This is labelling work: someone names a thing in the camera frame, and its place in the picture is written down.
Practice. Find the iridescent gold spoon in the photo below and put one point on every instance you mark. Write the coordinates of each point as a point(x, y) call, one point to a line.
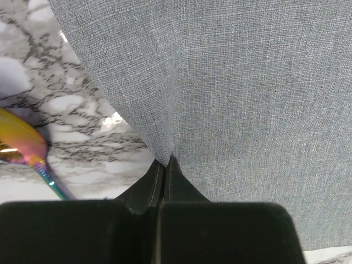
point(22, 144)

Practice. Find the grey cloth napkin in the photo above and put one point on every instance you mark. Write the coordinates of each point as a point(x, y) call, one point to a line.
point(253, 98)

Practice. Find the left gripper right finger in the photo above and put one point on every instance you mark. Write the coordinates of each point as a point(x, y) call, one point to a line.
point(177, 188)

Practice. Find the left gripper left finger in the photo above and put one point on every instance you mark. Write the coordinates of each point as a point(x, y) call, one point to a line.
point(145, 192)

